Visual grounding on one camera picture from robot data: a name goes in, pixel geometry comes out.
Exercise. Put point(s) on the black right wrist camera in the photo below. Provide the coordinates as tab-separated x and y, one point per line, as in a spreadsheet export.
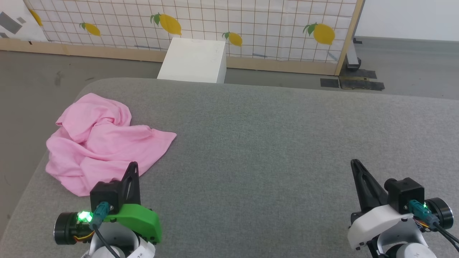
405	193

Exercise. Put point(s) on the lemon print partition, wooden frame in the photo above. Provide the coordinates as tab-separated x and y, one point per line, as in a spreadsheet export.
251	21

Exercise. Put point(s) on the white box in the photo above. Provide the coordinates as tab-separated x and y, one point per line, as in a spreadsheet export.
193	59

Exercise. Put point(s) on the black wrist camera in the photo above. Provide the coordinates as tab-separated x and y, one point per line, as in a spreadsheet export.
105	195
405	193

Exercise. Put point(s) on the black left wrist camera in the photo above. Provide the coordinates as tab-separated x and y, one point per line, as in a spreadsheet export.
105	195

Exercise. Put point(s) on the large black floor tape patch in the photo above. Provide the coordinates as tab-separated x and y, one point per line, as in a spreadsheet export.
360	83

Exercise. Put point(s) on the pink cloth garment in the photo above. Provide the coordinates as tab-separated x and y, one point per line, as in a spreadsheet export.
107	143

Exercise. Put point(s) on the grey fabric sofa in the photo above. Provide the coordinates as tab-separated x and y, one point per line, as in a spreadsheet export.
269	150

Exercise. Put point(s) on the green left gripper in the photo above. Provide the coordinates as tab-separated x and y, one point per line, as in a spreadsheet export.
141	220

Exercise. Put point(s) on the white poster with grey shapes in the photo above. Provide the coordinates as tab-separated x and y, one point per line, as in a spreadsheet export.
16	18

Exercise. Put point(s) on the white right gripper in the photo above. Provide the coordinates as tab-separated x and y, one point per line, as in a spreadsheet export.
376	224

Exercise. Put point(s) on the small black floor tape patch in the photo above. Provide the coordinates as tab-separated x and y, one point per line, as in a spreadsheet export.
329	82

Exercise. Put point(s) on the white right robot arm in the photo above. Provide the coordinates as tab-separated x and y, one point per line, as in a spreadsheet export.
405	243

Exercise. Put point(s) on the grey metal partition foot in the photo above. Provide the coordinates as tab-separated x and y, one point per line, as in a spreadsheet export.
353	57

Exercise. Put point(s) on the black right gripper motor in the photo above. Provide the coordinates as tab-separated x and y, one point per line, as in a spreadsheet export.
441	212

